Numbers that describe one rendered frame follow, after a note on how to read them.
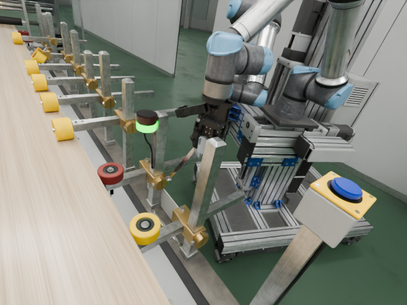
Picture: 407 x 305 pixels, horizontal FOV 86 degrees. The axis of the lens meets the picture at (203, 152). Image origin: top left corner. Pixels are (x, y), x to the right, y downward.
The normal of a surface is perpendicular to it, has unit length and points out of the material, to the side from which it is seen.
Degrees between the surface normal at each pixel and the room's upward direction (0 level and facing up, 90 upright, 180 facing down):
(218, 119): 90
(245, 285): 0
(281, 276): 90
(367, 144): 90
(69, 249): 0
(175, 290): 0
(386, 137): 90
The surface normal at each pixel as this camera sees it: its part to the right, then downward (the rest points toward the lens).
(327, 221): -0.77, 0.22
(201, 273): 0.18, -0.82
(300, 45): 0.24, 0.57
